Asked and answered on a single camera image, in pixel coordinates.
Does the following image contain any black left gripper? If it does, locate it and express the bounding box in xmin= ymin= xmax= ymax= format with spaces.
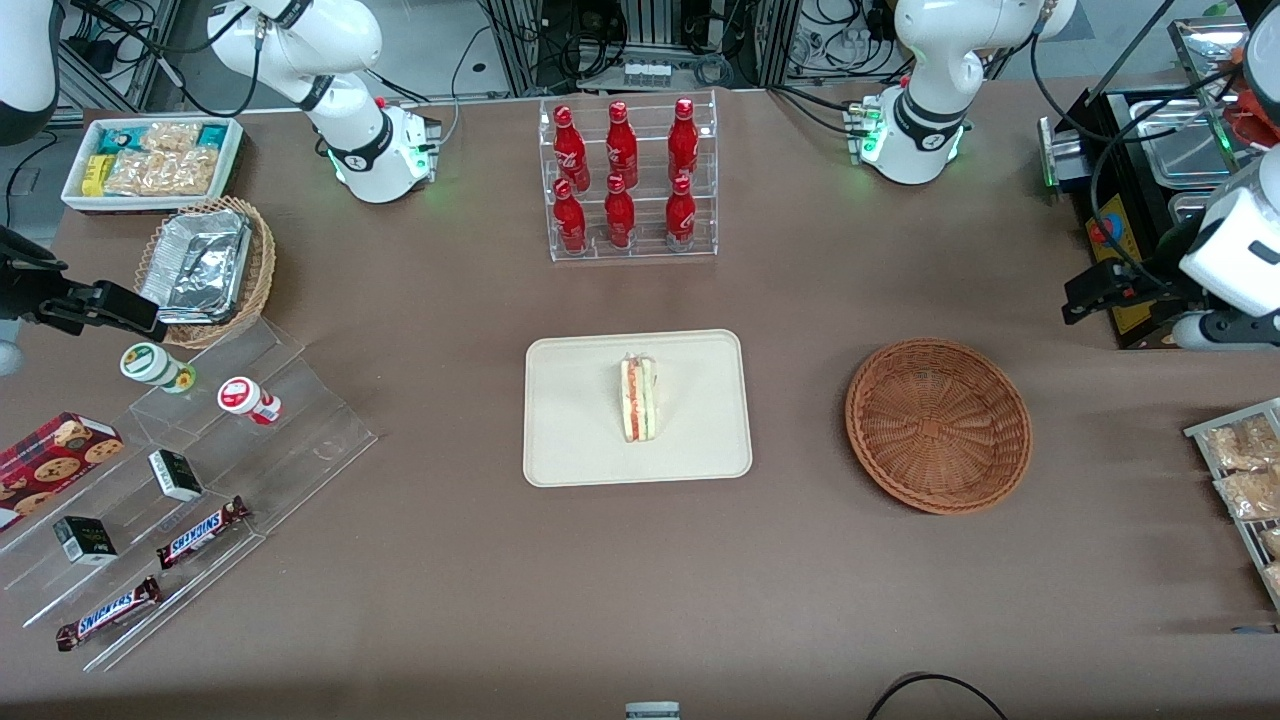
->
xmin=1062 ymin=225 xmax=1216 ymax=326

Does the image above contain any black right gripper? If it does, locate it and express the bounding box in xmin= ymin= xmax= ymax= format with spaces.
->
xmin=0 ymin=228 xmax=168 ymax=343

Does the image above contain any triangular sandwich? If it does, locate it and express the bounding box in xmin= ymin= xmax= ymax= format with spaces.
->
xmin=619 ymin=352 xmax=661 ymax=444

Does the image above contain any silver foil tray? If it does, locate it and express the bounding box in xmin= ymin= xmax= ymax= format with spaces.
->
xmin=140 ymin=209 xmax=253 ymax=326

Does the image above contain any tan wicker basket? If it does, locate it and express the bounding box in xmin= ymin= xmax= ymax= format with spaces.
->
xmin=134 ymin=196 xmax=277 ymax=350

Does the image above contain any brown round wicker basket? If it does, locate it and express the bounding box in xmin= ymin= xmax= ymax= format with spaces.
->
xmin=845 ymin=338 xmax=1033 ymax=516

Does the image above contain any cream rectangular tray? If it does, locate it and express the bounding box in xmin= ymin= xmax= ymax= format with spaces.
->
xmin=523 ymin=329 xmax=753 ymax=489

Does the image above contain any green lid yogurt cup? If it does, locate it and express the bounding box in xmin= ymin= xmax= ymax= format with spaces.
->
xmin=120 ymin=342 xmax=197 ymax=394

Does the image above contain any black sealing machine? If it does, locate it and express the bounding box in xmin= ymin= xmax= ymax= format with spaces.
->
xmin=1038 ymin=85 xmax=1280 ymax=351

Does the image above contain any large clear cracker bag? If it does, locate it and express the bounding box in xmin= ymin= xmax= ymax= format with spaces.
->
xmin=105 ymin=148 xmax=219 ymax=197

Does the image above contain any red cookie box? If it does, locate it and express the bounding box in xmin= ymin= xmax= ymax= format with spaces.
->
xmin=0 ymin=412 xmax=126 ymax=533

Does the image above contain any red lid yogurt cup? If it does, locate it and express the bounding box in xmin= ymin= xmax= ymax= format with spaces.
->
xmin=217 ymin=376 xmax=283 ymax=426

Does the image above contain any small black carton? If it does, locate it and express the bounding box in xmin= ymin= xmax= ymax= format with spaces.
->
xmin=53 ymin=516 xmax=119 ymax=566
xmin=148 ymin=449 xmax=204 ymax=503

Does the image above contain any small clear cracker bag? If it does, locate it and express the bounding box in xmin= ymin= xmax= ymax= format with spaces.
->
xmin=140 ymin=122 xmax=201 ymax=156

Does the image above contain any white snack bin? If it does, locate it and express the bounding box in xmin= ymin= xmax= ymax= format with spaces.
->
xmin=61 ymin=117 xmax=245 ymax=215

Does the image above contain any clear acrylic stepped display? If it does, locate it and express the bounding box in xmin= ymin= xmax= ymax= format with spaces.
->
xmin=0 ymin=318 xmax=379 ymax=673

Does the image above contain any brown snickers bar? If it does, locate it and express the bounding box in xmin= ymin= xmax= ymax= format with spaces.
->
xmin=55 ymin=576 xmax=163 ymax=653
xmin=156 ymin=497 xmax=251 ymax=571

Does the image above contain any red cola bottle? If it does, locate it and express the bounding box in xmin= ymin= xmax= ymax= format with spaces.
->
xmin=553 ymin=105 xmax=591 ymax=193
xmin=668 ymin=98 xmax=699 ymax=183
xmin=665 ymin=175 xmax=697 ymax=249
xmin=604 ymin=174 xmax=636 ymax=249
xmin=553 ymin=178 xmax=589 ymax=254
xmin=605 ymin=101 xmax=639 ymax=189

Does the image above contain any clear acrylic bottle rack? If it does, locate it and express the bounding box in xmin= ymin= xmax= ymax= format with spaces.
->
xmin=538 ymin=90 xmax=719 ymax=263

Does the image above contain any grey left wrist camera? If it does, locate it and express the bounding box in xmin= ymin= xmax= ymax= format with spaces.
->
xmin=1172 ymin=308 xmax=1280 ymax=351

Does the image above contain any metal wire rack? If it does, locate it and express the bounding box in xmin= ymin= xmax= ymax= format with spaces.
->
xmin=1183 ymin=398 xmax=1280 ymax=611

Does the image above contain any black looped cable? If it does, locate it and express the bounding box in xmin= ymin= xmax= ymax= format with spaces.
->
xmin=865 ymin=673 xmax=1011 ymax=720

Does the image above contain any aluminium equipment frame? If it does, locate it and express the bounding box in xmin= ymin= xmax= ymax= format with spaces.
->
xmin=480 ymin=0 xmax=801 ymax=96

